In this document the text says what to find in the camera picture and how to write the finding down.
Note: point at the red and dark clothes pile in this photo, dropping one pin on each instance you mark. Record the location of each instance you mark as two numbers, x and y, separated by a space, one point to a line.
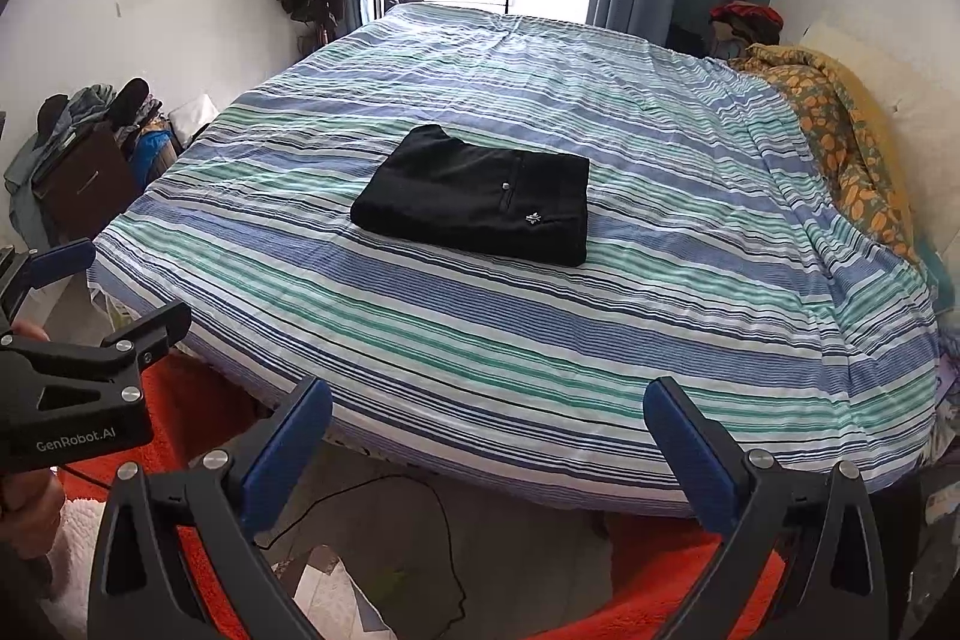
746 21

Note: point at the white pillow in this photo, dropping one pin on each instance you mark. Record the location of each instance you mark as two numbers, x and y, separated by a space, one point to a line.
193 119

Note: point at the person's left hand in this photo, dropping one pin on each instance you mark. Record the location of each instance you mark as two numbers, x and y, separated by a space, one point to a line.
34 509

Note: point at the orange floral quilt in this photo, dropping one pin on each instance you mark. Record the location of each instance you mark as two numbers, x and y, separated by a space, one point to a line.
832 108

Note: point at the orange rug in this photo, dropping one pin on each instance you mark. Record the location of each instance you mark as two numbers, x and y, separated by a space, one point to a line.
660 565

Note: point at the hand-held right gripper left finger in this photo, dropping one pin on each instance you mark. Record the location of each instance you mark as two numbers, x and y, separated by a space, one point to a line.
289 452

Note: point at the blue bag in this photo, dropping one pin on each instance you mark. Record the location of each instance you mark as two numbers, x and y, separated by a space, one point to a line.
154 153

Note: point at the black pants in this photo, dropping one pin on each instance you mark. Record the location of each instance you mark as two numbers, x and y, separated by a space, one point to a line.
465 197

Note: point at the striped bed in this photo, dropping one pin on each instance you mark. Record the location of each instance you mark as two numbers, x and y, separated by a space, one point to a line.
525 347

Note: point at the brown wooden cabinet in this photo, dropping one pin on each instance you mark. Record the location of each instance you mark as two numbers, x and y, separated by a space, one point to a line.
82 186

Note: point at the brown nightstand with clothes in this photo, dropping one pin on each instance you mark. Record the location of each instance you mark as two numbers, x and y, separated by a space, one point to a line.
52 123

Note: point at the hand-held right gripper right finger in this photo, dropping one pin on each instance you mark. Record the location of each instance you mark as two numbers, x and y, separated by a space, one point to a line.
690 452

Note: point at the black bag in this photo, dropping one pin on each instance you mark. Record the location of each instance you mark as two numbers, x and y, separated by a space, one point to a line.
686 40

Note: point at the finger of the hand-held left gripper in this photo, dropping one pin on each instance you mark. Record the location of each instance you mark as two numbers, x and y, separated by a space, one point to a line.
154 325
60 261

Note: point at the white fluffy rug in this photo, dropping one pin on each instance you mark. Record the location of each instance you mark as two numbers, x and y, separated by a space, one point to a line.
79 557

